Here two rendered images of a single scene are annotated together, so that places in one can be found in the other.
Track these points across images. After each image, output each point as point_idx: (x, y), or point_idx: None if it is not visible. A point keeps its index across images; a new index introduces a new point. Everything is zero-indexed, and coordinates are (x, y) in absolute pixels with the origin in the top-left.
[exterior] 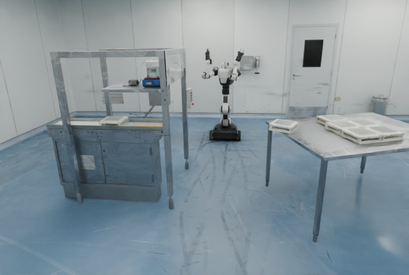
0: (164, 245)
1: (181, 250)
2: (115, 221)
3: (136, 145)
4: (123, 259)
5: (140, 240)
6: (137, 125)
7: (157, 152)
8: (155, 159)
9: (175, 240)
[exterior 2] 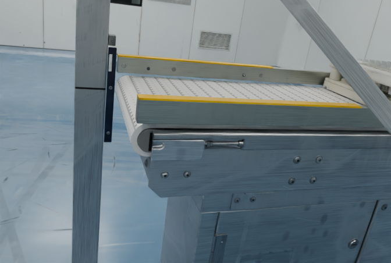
0: (64, 244)
1: (22, 241)
2: None
3: None
4: (130, 212)
5: (120, 245)
6: (298, 100)
7: (174, 240)
8: (164, 233)
9: (39, 259)
